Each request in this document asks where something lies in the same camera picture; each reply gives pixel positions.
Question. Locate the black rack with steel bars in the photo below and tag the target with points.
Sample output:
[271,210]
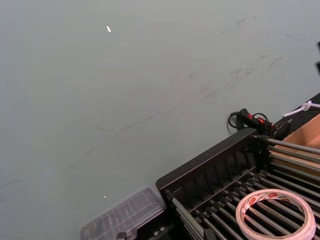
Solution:
[215,160]

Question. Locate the clear plastic case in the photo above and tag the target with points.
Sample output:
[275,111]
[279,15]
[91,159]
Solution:
[125,212]

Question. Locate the shallow brown cardboard tray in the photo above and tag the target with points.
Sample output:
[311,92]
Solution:
[305,135]

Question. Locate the roll of white tape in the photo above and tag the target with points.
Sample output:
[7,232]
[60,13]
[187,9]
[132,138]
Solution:
[308,220]

